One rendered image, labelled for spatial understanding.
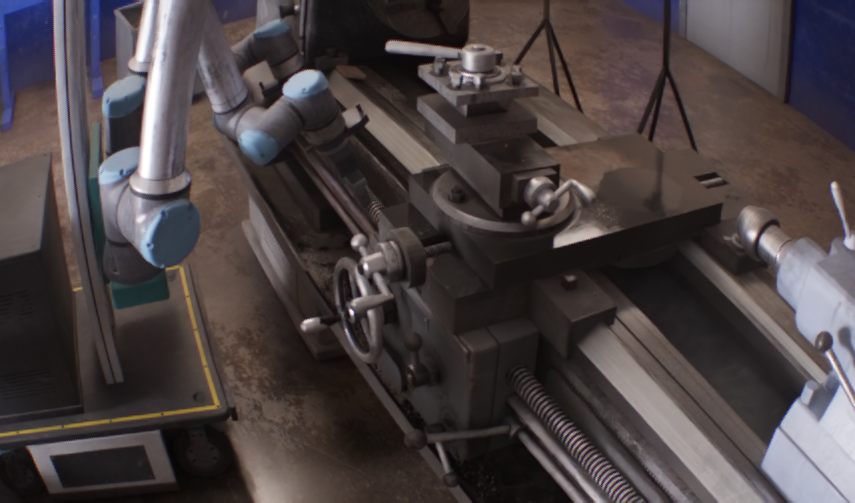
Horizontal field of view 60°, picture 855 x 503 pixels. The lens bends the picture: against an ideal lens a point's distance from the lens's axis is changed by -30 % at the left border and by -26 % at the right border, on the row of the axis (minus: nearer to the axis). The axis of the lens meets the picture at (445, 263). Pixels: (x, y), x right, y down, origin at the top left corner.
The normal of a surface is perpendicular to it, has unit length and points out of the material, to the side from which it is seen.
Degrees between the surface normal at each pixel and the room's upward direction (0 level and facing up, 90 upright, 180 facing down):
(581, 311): 0
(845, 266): 0
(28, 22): 90
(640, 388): 36
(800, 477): 90
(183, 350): 0
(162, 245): 95
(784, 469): 90
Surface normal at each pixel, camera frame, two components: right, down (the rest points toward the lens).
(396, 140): -0.50, -0.54
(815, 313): -0.89, 0.16
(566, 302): 0.03, -0.83
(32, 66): 0.45, 0.51
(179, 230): 0.70, 0.48
